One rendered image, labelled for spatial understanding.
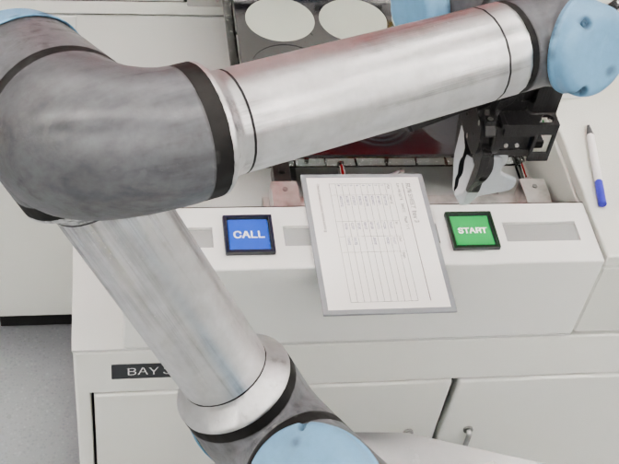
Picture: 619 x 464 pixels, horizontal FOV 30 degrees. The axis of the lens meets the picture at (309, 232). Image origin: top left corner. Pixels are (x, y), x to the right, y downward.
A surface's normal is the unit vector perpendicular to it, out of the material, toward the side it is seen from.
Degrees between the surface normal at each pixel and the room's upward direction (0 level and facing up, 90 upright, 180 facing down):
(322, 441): 37
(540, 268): 90
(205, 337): 70
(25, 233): 90
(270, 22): 0
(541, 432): 90
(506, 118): 0
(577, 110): 0
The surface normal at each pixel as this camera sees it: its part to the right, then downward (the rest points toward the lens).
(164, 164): 0.26, 0.37
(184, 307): 0.48, 0.41
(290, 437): -0.49, -0.46
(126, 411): 0.12, 0.74
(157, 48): 0.11, -0.66
